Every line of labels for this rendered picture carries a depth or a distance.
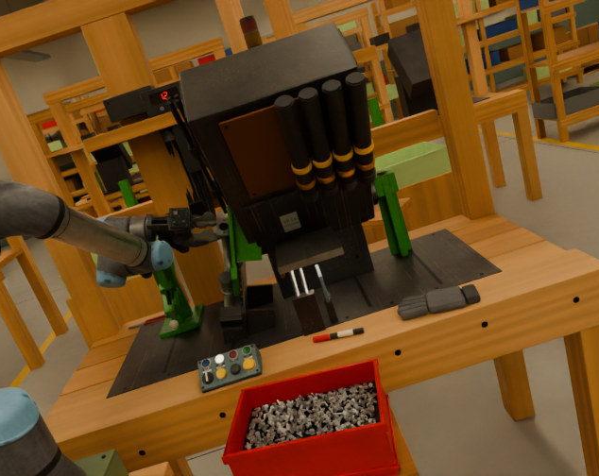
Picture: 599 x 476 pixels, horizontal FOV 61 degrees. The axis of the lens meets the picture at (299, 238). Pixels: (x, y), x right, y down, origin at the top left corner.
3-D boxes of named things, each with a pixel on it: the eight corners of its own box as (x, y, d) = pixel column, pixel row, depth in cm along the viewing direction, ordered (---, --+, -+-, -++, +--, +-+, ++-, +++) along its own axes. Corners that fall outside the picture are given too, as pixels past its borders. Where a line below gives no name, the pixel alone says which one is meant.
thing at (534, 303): (618, 319, 124) (611, 264, 120) (37, 505, 126) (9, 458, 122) (583, 297, 138) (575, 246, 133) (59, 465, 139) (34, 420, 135)
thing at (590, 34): (607, 59, 981) (603, 19, 959) (640, 56, 904) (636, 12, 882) (550, 78, 974) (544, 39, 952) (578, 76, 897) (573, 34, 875)
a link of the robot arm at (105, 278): (121, 279, 129) (123, 238, 133) (88, 285, 134) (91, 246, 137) (143, 284, 136) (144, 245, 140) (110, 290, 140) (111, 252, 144)
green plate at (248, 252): (263, 278, 139) (258, 203, 133) (233, 281, 138) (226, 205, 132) (262, 265, 150) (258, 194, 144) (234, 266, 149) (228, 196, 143)
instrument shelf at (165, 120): (378, 58, 149) (375, 43, 148) (87, 153, 150) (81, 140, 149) (361, 61, 173) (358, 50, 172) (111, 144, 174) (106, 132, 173)
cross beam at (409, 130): (441, 134, 178) (436, 110, 175) (90, 248, 179) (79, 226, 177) (436, 133, 183) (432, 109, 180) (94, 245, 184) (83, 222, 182)
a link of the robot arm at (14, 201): (12, 158, 94) (177, 237, 136) (-28, 171, 98) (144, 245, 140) (2, 215, 90) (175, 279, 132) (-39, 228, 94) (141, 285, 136)
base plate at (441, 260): (504, 277, 134) (502, 270, 133) (108, 404, 135) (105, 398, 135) (447, 233, 174) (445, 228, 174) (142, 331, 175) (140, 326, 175)
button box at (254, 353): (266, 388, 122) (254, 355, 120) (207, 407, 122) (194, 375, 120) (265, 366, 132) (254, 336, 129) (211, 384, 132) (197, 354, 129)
